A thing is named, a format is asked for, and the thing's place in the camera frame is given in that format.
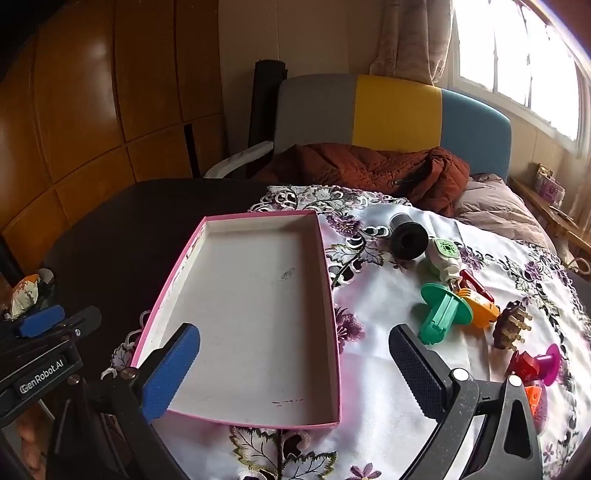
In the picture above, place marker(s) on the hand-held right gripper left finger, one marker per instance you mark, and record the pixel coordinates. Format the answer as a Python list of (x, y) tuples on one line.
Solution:
[(173, 369)]

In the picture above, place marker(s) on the purple gift box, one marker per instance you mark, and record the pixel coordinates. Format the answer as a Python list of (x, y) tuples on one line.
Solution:
[(549, 187)]

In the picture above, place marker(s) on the pink cardboard box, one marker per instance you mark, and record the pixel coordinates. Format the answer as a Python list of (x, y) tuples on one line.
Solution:
[(249, 300)]

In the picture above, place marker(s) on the grey yellow blue headboard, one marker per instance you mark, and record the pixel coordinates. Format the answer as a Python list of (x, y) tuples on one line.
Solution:
[(392, 110)]

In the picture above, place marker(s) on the wooden wardrobe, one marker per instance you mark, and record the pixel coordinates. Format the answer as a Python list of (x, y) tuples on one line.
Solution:
[(92, 92)]

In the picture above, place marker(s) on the purple oval soap case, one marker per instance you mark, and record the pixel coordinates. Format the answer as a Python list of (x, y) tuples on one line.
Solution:
[(542, 407)]

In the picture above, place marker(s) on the brown massage comb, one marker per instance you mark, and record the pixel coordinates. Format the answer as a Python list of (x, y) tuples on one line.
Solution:
[(508, 325)]

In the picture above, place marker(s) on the orange linked cube blocks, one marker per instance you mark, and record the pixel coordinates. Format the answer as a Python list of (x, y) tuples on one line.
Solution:
[(533, 396)]

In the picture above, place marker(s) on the white floral tablecloth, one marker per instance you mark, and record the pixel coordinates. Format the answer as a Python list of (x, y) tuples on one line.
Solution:
[(383, 277)]

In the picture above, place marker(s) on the beige curtain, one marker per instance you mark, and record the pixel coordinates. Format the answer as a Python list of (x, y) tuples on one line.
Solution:
[(411, 37)]

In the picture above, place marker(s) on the black ribbed cylinder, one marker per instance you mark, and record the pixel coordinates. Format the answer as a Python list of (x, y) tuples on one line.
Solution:
[(408, 237)]

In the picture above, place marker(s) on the white chair armrest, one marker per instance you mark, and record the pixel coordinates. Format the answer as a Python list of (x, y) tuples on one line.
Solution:
[(240, 159)]

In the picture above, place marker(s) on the magenta plastic spool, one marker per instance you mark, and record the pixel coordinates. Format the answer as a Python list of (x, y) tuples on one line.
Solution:
[(547, 364)]

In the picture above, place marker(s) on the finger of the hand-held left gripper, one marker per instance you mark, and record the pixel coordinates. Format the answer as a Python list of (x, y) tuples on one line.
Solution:
[(39, 321)]

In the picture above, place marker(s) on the wooden side shelf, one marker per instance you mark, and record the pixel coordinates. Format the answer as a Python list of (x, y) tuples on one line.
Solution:
[(554, 217)]

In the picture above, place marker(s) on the green plastic spool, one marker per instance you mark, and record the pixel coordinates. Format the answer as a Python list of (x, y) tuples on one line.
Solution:
[(443, 314)]

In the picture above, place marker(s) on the yellow clipper comb guard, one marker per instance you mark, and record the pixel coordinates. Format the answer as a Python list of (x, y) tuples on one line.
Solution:
[(480, 311)]

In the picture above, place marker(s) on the crumpled snack packet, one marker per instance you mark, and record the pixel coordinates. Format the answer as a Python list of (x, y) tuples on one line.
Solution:
[(21, 295)]

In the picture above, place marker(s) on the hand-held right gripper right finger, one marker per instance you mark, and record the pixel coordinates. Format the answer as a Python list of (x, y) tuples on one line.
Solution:
[(413, 364)]

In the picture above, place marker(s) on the pink quilt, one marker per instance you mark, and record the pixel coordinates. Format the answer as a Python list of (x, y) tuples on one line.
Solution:
[(498, 207)]

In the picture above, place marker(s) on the white green plug-in device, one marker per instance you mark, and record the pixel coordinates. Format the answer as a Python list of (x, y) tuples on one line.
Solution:
[(441, 256)]

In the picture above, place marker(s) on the window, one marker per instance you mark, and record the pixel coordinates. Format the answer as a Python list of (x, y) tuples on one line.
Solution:
[(517, 55)]

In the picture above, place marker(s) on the brown quilted jacket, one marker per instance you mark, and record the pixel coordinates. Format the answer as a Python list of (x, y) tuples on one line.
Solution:
[(360, 166)]

